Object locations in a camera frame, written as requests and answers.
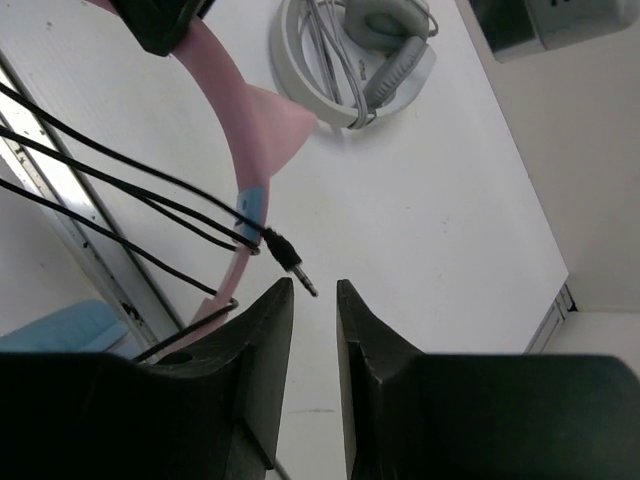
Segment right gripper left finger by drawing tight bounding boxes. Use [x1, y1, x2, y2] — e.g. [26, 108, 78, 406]
[1, 278, 294, 479]

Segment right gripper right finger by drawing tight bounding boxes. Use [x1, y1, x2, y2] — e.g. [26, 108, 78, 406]
[336, 280, 639, 479]

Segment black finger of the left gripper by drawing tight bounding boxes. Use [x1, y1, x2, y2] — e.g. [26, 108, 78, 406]
[112, 0, 215, 56]

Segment thin black headphone cable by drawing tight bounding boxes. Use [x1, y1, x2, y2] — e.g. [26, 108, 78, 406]
[0, 82, 320, 364]

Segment pink blue cat-ear headphones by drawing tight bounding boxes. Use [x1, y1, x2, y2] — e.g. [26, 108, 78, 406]
[1, 18, 318, 361]

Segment grey white headphones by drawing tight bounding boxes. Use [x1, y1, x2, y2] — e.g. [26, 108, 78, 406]
[269, 1, 439, 130]

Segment aluminium rail front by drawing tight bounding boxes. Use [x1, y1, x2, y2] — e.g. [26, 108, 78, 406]
[0, 49, 186, 351]

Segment aluminium rail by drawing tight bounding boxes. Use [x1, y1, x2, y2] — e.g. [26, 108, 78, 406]
[0, 49, 186, 351]
[525, 284, 576, 354]

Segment aluminium rail right side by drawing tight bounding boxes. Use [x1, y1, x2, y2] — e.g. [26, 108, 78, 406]
[525, 284, 576, 354]

